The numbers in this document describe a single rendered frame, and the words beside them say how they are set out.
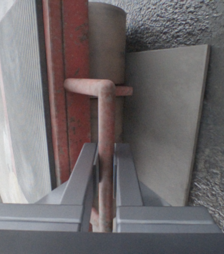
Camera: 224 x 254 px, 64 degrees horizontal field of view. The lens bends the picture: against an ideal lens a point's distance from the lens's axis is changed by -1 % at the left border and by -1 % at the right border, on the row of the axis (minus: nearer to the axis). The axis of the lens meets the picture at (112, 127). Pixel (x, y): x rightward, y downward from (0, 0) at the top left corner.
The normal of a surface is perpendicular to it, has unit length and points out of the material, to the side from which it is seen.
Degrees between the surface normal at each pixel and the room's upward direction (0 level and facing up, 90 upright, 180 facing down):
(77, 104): 90
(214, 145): 0
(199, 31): 0
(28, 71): 0
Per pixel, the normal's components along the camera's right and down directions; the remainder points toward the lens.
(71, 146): 0.64, 0.22
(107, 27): 0.43, 0.26
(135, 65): -0.77, 0.16
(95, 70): 0.15, 0.27
